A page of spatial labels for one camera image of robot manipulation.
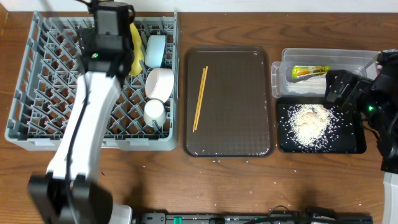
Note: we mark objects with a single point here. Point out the wooden chopstick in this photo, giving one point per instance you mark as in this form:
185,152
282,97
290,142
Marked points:
198,100
201,97

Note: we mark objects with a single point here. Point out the black tray bin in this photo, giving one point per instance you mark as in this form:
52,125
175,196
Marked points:
351,140

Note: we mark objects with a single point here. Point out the pile of rice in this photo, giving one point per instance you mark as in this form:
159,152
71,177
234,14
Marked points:
311,124

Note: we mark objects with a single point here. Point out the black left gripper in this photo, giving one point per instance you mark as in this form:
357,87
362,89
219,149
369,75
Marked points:
86,42

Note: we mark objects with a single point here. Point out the white pink bowl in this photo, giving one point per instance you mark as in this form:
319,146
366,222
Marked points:
160,84

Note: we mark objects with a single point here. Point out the light blue bowl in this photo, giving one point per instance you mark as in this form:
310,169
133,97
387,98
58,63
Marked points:
155,51

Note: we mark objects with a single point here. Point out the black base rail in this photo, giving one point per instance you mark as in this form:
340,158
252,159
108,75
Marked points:
277,215

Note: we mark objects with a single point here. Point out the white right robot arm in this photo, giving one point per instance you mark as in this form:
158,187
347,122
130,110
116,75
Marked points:
376,100

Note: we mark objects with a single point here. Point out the white napkin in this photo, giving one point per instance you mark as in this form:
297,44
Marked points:
315,85

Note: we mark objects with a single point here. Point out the clear plastic bin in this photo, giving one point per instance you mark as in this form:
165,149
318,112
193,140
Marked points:
359,62

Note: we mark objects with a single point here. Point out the white green cup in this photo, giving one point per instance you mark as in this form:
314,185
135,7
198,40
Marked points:
154,111

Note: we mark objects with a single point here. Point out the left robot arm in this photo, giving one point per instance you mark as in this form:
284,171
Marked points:
69,191

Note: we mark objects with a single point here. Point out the yellow green snack wrapper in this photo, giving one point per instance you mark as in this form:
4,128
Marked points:
302,71

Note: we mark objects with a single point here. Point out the grey dishwasher rack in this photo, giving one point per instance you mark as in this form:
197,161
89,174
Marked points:
46,89

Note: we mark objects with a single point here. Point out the yellow plate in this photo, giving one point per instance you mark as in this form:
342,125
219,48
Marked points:
136,68

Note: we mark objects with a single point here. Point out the dark brown serving tray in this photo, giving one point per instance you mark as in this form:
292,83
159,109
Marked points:
237,112

